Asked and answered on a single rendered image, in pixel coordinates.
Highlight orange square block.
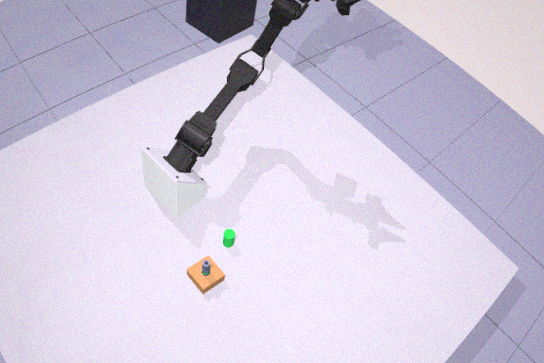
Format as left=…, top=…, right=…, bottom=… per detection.
left=186, top=256, right=225, bottom=294

